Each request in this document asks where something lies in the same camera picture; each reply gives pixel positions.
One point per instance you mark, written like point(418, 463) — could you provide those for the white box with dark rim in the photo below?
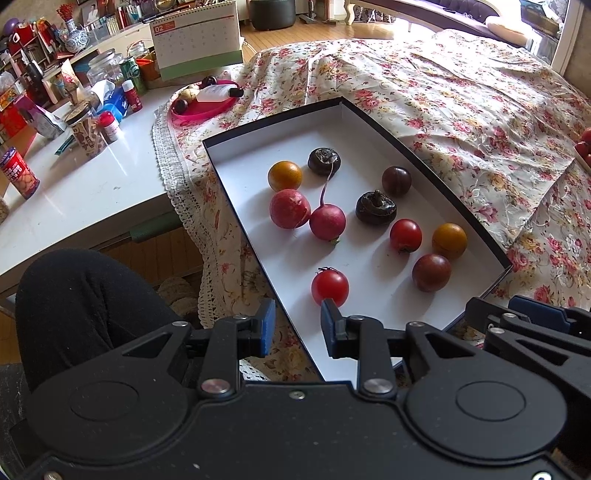
point(369, 295)

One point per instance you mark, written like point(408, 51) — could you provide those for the person's leg in black pants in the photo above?
point(83, 314)

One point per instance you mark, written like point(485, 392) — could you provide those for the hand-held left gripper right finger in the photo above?
point(330, 328)

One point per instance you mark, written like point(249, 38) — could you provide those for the small red tomato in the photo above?
point(582, 148)

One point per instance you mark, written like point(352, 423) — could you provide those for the red bottle with white cap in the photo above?
point(134, 99)

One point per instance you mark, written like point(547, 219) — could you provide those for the white sofa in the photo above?
point(505, 27)

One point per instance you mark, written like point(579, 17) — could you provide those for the black round stool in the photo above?
point(272, 14)

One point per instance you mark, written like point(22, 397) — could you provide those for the red can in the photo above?
point(18, 173)

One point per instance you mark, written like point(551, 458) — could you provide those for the beige knit slipper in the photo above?
point(178, 293)

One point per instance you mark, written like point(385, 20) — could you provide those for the white lace cloth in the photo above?
point(178, 194)

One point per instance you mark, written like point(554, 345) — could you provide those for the large red tomato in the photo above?
point(586, 135)

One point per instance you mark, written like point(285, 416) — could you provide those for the pink round fruit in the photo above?
point(289, 208)

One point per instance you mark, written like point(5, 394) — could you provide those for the blue and white vase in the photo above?
point(74, 39)

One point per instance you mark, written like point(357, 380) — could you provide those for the pink tray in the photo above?
point(203, 113)

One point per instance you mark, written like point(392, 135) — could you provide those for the red radish with root tail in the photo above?
point(328, 222)

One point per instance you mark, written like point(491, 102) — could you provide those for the blue tissue pack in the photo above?
point(115, 104)

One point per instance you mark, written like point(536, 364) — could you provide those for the desk calendar with green base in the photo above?
point(198, 46)

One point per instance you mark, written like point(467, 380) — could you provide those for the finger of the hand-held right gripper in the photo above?
point(517, 341)
point(540, 310)

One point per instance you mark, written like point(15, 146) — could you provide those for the printed snack bag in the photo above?
point(41, 120)

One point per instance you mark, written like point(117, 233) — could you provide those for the small bottle with red cap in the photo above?
point(111, 129)

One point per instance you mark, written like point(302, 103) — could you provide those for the white bottle with black cap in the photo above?
point(214, 92)

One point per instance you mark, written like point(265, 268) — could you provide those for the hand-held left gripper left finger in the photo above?
point(267, 328)

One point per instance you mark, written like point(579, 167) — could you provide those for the red cherry tomato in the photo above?
point(329, 286)
point(405, 235)

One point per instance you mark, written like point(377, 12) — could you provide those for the glass jar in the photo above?
point(105, 67)

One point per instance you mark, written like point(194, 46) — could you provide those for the orange cherry tomato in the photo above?
point(449, 240)
point(285, 175)

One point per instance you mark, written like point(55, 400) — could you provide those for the floral tablecloth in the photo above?
point(461, 106)

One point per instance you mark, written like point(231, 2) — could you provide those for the dark round fruit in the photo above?
point(179, 105)

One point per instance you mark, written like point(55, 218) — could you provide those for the wicker basket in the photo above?
point(579, 159)

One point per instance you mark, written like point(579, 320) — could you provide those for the dark purple cherry tomato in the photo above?
point(396, 181)
point(431, 272)

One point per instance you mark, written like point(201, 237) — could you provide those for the green can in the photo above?
point(130, 69)

